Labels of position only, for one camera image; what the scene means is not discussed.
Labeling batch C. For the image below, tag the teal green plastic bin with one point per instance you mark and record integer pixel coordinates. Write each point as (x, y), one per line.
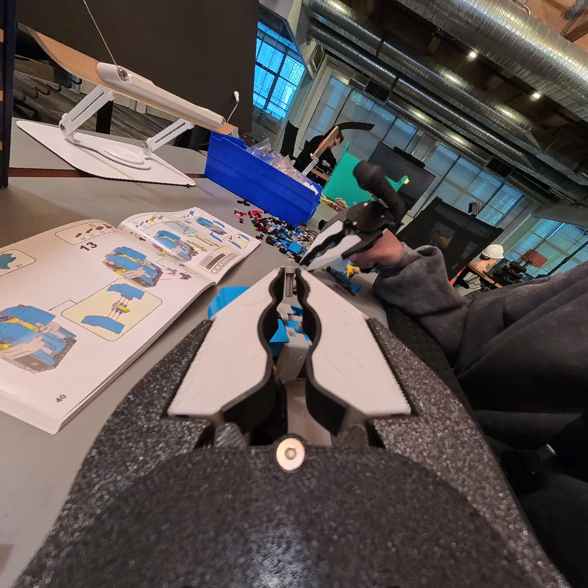
(349, 183)

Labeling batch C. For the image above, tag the black partition panel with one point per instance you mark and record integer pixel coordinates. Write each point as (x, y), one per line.
(183, 55)

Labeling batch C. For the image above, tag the person's dark grey clothing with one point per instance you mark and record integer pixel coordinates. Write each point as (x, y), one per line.
(528, 344)

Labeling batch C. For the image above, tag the blue plastic bin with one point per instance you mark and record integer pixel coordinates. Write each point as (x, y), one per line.
(257, 183)

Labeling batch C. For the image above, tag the wooden cut-out model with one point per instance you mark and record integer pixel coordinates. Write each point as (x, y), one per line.
(337, 203)

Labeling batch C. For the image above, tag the black wall screen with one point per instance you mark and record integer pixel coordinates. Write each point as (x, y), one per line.
(413, 170)

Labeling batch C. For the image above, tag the white hard hat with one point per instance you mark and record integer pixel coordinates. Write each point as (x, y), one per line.
(494, 251)

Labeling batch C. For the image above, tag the open instruction booklet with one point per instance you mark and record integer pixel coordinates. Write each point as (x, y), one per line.
(92, 285)

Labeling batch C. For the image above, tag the wooden laptop stand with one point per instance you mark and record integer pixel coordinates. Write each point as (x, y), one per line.
(325, 141)

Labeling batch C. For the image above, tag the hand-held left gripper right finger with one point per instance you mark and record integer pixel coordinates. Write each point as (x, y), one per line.
(353, 367)

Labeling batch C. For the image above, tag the grey desk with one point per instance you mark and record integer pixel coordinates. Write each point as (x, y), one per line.
(115, 197)

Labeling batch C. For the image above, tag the person's right forearm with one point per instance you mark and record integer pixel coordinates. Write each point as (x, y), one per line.
(422, 280)

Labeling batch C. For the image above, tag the light grey axle pin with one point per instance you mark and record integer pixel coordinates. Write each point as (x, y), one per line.
(288, 280)

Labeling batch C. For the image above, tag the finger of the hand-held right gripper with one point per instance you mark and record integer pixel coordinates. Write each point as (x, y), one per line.
(328, 236)
(356, 246)

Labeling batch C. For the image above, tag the person's right hand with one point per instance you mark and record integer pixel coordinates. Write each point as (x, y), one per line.
(383, 255)

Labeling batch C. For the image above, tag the white laptop stand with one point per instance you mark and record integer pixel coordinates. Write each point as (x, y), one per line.
(55, 138)

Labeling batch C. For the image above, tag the clear bags in bin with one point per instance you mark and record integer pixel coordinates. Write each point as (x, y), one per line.
(271, 156)

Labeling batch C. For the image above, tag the pile of loose bricks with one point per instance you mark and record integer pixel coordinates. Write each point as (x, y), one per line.
(285, 239)

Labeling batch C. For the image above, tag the blue brick toy car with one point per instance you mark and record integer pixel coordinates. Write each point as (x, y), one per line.
(227, 296)

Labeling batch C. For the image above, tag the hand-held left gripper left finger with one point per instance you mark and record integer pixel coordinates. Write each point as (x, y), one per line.
(220, 367)

